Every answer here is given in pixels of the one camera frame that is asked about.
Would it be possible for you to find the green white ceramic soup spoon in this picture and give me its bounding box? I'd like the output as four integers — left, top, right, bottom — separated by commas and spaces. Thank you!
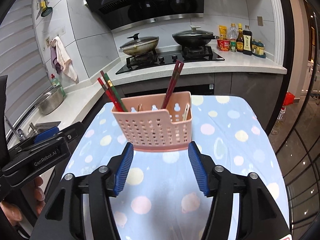
182, 103, 190, 121

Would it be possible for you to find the short green chopstick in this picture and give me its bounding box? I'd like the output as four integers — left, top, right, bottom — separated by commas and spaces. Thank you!
104, 73, 127, 112

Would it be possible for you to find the maroon chopstick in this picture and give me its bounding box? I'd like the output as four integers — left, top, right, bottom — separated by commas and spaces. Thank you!
161, 60, 180, 109
164, 61, 184, 109

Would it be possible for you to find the steel kitchen sink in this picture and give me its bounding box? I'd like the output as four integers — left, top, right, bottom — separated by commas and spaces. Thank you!
27, 121, 61, 138

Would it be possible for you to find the person's left hand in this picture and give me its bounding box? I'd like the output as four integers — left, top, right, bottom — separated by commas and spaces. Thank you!
1, 176, 45, 226

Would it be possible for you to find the chrome sink faucet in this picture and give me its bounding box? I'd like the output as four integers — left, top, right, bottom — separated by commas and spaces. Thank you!
4, 116, 26, 141

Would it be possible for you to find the stainless steel basin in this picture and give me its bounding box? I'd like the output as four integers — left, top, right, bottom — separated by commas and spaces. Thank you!
35, 85, 64, 115

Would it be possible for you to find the blue planet pattern tablecloth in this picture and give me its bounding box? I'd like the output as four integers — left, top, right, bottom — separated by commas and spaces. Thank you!
65, 95, 289, 239

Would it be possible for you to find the pink perforated utensil holder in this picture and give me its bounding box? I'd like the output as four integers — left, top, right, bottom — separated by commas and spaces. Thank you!
111, 92, 193, 152

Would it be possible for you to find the green dish soap bottle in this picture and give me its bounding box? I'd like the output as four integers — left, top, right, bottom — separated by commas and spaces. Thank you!
51, 74, 66, 97

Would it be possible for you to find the purple hanging cloth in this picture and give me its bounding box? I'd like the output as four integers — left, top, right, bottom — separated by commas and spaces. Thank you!
50, 47, 61, 75

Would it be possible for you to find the pink white hanging towel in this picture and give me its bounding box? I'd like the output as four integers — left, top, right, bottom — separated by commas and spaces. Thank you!
50, 36, 78, 82

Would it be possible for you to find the plastic bottle on floor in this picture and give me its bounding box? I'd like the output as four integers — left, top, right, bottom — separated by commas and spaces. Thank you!
271, 106, 286, 135

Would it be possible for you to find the red bag on floor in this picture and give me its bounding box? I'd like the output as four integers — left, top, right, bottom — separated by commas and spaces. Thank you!
283, 92, 295, 106

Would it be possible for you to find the black gas stove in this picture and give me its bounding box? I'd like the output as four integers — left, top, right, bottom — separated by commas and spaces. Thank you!
116, 46, 225, 75

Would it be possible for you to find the hanging green skimmer utensil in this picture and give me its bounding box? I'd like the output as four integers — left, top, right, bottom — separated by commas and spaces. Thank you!
36, 0, 53, 19

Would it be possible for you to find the red instant noodle cup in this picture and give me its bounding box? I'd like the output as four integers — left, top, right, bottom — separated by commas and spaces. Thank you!
217, 39, 230, 51

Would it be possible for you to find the beige pan with lid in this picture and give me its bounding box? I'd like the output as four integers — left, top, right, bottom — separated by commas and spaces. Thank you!
119, 33, 159, 56

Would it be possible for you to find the small green lid jar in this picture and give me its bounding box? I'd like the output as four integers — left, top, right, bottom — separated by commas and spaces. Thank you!
230, 40, 236, 52

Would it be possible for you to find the black wok with lid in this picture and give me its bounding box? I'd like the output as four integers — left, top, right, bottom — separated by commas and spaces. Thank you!
172, 25, 220, 48

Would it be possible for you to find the brown sauce bottle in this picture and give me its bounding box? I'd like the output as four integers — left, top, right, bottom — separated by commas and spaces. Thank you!
236, 23, 244, 53

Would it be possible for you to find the green condiment jar set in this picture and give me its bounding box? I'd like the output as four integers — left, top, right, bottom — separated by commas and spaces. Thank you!
252, 39, 266, 59

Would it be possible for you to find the clear oil bottle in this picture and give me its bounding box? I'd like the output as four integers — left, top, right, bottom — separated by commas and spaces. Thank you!
227, 23, 238, 40

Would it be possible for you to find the yellow snack bag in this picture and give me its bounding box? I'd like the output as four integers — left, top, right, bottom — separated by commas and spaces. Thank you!
219, 25, 227, 40

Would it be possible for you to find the dark soy sauce bottle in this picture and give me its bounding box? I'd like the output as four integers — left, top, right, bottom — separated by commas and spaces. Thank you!
242, 25, 252, 55

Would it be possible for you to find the black range hood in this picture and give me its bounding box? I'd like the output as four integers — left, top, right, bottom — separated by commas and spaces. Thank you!
86, 0, 204, 33

